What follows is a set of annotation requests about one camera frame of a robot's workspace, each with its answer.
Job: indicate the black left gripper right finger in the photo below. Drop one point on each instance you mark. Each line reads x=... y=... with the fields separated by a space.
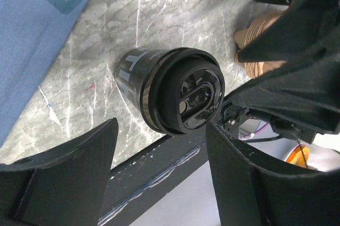
x=253 y=188

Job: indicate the black base frame rail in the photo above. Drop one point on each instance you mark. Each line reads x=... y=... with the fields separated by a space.
x=172 y=176

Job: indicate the dark translucent takeout cup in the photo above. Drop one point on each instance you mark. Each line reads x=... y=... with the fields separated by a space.
x=132 y=75

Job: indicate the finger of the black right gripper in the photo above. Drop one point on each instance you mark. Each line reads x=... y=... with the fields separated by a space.
x=303 y=24

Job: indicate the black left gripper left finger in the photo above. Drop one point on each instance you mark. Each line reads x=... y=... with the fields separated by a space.
x=64 y=185

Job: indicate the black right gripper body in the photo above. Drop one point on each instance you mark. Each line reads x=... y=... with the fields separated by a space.
x=303 y=92

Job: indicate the blue letter placemat cloth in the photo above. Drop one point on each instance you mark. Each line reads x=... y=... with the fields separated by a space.
x=32 y=34

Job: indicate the black cup lid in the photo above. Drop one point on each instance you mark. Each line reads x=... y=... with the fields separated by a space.
x=186 y=92

